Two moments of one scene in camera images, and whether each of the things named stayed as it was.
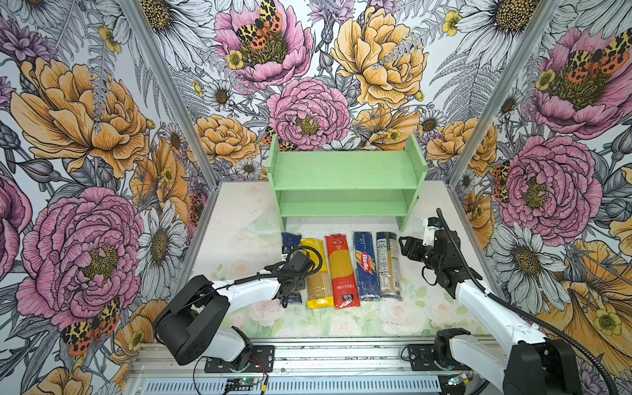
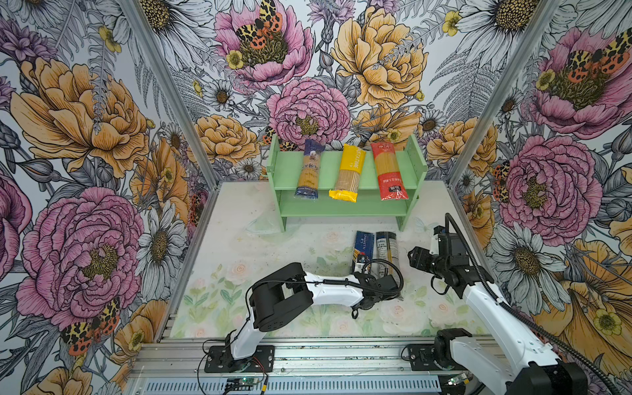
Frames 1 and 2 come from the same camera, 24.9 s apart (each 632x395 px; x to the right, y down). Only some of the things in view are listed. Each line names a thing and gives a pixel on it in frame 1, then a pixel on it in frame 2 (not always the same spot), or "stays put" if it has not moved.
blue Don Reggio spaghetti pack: [289, 239] -> [309, 178]
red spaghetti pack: [345, 282] -> [391, 180]
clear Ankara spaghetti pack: [388, 266] stays put
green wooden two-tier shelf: [346, 183] stays put
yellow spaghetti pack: [319, 293] -> [347, 180]
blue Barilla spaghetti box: [368, 277] stays put
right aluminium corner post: [541, 18] stays put
